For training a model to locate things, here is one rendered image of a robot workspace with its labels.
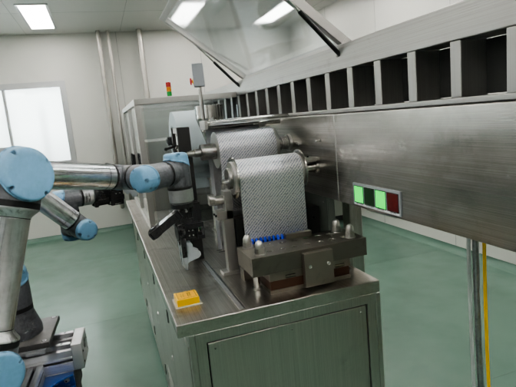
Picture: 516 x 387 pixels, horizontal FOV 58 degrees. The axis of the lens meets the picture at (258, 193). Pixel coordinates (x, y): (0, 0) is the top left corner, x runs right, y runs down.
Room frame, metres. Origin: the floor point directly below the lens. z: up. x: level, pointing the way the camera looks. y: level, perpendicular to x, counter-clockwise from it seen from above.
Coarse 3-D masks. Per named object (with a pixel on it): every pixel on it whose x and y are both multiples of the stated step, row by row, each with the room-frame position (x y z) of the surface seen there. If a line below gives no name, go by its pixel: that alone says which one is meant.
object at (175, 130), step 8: (176, 128) 1.85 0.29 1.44; (184, 128) 1.86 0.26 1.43; (176, 136) 1.95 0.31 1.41; (184, 136) 1.85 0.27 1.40; (176, 144) 1.98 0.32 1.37; (184, 144) 1.85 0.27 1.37; (176, 152) 1.98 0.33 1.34; (192, 160) 1.86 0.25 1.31; (192, 168) 1.86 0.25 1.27; (192, 176) 1.86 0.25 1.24; (192, 184) 1.86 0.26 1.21; (192, 240) 1.85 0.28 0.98; (200, 240) 1.86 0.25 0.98; (200, 248) 1.86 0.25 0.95; (200, 256) 1.86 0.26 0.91
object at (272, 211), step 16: (256, 192) 1.59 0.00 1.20; (272, 192) 1.61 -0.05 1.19; (288, 192) 1.62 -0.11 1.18; (304, 192) 1.64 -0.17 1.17; (256, 208) 1.59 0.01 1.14; (272, 208) 1.60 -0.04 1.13; (288, 208) 1.62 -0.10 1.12; (304, 208) 1.64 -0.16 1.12; (256, 224) 1.59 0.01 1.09; (272, 224) 1.60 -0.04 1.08; (288, 224) 1.62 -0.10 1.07; (304, 224) 1.64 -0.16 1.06
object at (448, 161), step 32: (288, 128) 1.97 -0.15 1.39; (320, 128) 1.68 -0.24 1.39; (352, 128) 1.47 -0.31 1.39; (384, 128) 1.30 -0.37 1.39; (416, 128) 1.17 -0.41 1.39; (448, 128) 1.06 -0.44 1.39; (480, 128) 0.97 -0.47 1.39; (512, 128) 0.90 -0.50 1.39; (320, 160) 1.70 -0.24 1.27; (352, 160) 1.48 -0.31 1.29; (384, 160) 1.31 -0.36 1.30; (416, 160) 1.18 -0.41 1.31; (448, 160) 1.07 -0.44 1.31; (480, 160) 0.98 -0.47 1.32; (512, 160) 0.90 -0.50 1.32; (320, 192) 1.72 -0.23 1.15; (352, 192) 1.49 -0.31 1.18; (416, 192) 1.18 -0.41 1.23; (448, 192) 1.07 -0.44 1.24; (480, 192) 0.98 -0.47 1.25; (512, 192) 0.90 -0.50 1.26; (448, 224) 1.07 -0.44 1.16; (480, 224) 0.98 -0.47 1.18; (512, 224) 0.90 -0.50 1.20
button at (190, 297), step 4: (184, 292) 1.43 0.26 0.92; (188, 292) 1.43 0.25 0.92; (192, 292) 1.42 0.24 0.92; (196, 292) 1.42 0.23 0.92; (176, 296) 1.40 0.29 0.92; (180, 296) 1.39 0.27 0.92; (184, 296) 1.39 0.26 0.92; (188, 296) 1.39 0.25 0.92; (192, 296) 1.38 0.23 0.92; (196, 296) 1.38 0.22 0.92; (176, 300) 1.38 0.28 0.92; (180, 300) 1.37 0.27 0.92; (184, 300) 1.37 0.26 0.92; (188, 300) 1.37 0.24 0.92; (192, 300) 1.38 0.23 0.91; (196, 300) 1.38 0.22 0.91; (180, 304) 1.36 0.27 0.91; (184, 304) 1.37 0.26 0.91; (188, 304) 1.37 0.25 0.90
